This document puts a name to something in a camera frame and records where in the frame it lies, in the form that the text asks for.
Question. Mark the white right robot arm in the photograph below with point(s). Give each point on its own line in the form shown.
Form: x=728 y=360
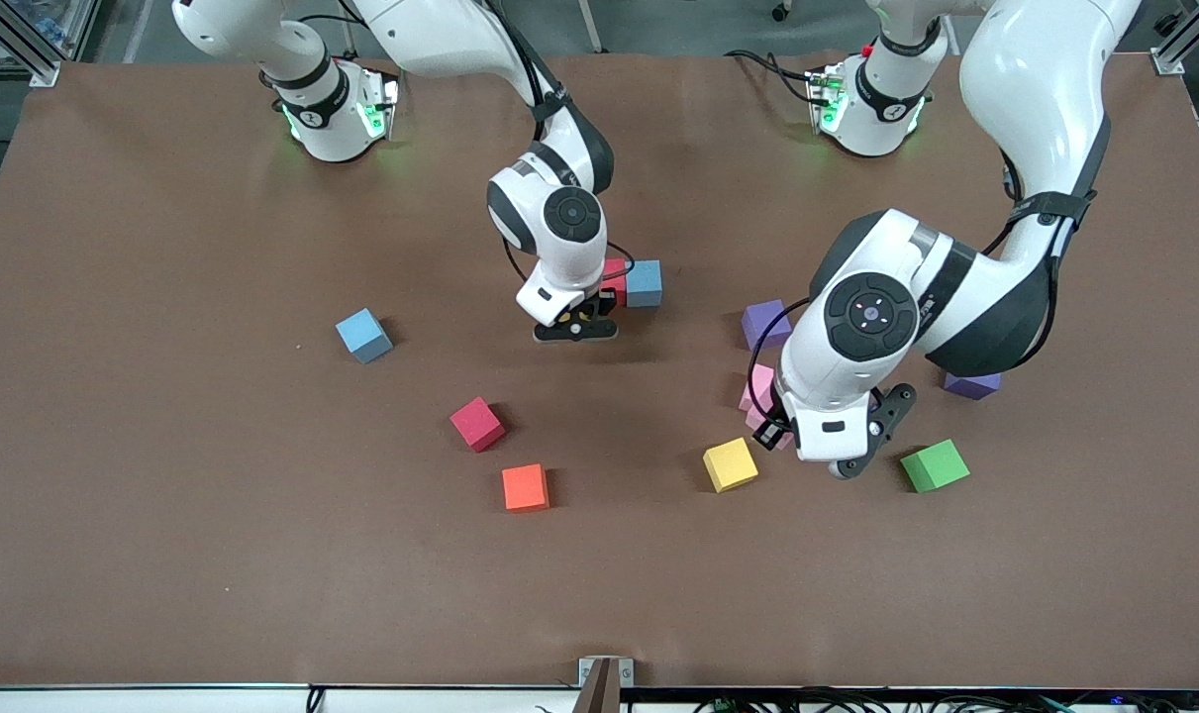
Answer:
x=441 y=40

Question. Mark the purple foam cube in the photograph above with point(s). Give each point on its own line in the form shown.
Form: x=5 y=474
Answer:
x=765 y=324
x=970 y=386

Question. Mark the orange foam cube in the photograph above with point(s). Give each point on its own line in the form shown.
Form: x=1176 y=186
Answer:
x=525 y=486

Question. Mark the white stand leg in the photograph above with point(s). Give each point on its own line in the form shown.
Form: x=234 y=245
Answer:
x=591 y=20

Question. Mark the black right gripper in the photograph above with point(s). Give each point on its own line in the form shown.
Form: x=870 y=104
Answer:
x=606 y=300

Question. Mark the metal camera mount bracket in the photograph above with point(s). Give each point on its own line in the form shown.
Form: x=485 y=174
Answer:
x=599 y=683

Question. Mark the red foam cube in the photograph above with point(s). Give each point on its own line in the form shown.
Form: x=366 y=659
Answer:
x=617 y=289
x=476 y=423

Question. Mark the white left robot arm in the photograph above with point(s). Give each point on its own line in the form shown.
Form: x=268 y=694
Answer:
x=1035 y=89

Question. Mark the aluminium frame post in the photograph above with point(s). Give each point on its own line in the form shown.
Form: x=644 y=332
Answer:
x=1178 y=50
x=79 y=25
x=25 y=54

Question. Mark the yellow foam cube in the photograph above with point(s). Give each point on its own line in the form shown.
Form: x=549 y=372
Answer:
x=730 y=463

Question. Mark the green foam cube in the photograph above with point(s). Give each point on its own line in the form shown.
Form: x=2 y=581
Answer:
x=935 y=465

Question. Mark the brown table mat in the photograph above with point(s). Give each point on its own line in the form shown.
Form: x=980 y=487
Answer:
x=213 y=555

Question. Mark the blue foam cube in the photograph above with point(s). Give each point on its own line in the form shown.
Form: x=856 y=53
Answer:
x=363 y=335
x=645 y=287

